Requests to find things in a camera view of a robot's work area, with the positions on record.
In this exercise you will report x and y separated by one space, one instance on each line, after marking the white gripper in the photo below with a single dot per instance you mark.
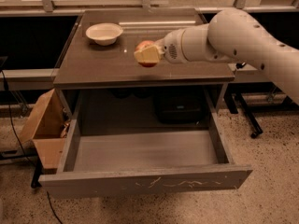
172 48

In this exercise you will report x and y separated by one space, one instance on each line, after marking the red apple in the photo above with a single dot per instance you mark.
142 45

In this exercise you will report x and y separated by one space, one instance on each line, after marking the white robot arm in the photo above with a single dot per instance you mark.
232 36

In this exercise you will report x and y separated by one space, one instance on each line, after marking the grey cabinet with glossy top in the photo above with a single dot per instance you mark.
87 66

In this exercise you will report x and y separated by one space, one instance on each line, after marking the open grey drawer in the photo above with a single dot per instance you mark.
117 147

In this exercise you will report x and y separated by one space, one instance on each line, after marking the white bowl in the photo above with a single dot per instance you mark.
104 34

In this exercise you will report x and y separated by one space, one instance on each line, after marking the black bag under cabinet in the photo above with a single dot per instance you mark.
178 108

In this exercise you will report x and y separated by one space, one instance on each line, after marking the black wheeled stand leg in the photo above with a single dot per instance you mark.
233 96

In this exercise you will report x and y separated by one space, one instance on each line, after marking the brown cardboard box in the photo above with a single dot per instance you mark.
43 129

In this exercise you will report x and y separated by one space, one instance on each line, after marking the black adapter with cable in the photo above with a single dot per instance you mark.
240 65

